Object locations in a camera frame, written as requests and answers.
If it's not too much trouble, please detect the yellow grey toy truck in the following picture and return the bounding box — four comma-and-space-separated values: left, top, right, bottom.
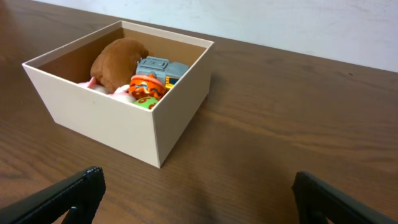
136, 56, 189, 90

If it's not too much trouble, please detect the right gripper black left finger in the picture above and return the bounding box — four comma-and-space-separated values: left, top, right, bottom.
1, 166, 106, 224

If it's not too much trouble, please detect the orange lattice ball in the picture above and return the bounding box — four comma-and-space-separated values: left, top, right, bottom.
128, 73, 166, 100

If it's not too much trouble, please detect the white cardboard box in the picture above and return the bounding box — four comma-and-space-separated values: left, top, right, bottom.
23, 21, 215, 167

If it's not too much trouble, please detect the pink white duck toy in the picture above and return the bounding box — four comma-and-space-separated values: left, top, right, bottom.
79, 77, 136, 103

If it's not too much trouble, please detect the brown plush toy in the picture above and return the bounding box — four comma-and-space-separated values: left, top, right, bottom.
90, 37, 153, 93

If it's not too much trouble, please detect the green numbered dice ball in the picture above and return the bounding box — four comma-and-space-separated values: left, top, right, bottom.
134, 96, 159, 110

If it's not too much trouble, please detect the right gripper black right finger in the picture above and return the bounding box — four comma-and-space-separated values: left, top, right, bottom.
292, 171, 396, 224

